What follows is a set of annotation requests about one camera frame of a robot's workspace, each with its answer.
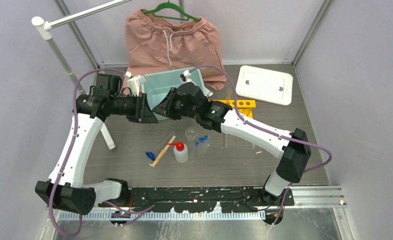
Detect yellow test tube rack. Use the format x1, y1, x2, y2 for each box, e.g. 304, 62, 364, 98
217, 99, 257, 119

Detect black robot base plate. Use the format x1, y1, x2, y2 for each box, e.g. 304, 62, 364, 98
111, 186, 282, 214

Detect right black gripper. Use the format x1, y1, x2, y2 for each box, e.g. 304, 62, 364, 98
152, 88, 198, 121

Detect wooden test tube clamp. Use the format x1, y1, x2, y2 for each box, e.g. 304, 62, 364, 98
151, 135, 176, 168

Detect white plastic tray lid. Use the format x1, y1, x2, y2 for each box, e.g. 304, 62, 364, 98
235, 65, 294, 106

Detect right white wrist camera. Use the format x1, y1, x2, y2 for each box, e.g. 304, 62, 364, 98
180, 70, 194, 84

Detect white red wash bottle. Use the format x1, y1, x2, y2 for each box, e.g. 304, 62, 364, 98
167, 142, 189, 164

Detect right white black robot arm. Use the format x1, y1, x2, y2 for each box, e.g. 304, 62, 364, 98
152, 82, 312, 206

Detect pink shorts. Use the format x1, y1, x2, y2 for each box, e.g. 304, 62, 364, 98
124, 9, 227, 90

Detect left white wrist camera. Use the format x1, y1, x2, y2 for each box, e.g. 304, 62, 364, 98
124, 71, 147, 96

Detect small clear glass beaker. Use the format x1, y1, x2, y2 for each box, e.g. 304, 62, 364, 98
184, 126, 198, 142

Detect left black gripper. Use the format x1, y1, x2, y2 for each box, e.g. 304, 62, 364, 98
109, 91, 158, 123

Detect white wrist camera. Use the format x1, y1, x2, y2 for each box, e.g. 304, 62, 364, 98
124, 71, 147, 96
180, 70, 194, 84

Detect teal plastic bin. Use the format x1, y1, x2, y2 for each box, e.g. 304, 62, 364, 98
142, 69, 213, 126

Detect blue cap test tube lying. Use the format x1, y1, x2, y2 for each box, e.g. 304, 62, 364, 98
145, 132, 175, 162

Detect clear well plate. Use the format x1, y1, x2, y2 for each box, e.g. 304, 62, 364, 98
223, 134, 255, 149

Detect white metal clothes rack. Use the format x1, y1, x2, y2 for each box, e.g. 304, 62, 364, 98
31, 0, 133, 151

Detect green clothes hanger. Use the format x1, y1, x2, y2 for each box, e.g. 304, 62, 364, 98
143, 0, 201, 22

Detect blue capped test tube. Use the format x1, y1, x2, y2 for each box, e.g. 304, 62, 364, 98
189, 142, 200, 159
199, 135, 211, 155

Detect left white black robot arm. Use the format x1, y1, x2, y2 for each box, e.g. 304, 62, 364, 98
35, 74, 158, 215

